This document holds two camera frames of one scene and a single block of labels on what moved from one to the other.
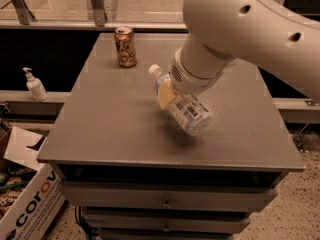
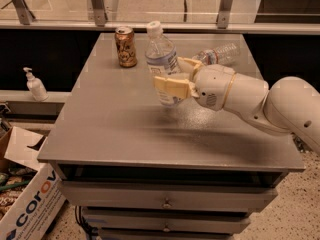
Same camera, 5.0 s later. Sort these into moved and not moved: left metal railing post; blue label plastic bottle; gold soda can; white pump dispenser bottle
Moved: blue label plastic bottle
Not moved: gold soda can; white pump dispenser bottle; left metal railing post
